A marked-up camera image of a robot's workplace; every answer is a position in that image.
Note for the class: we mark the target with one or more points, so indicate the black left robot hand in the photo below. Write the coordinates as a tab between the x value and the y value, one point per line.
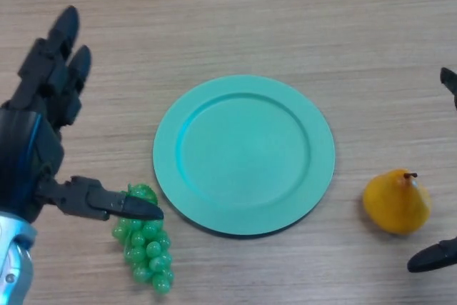
32	155

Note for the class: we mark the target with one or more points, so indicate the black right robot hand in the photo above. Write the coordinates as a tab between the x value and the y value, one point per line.
433	255

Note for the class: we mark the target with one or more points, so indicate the yellow pear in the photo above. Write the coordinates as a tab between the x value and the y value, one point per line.
394	205

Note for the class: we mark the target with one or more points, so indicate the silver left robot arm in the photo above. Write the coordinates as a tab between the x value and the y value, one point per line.
14	265

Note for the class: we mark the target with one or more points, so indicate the round teal plate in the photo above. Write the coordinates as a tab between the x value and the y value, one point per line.
246	158

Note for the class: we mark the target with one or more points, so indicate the green grape bunch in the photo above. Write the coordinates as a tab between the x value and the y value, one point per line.
150	251

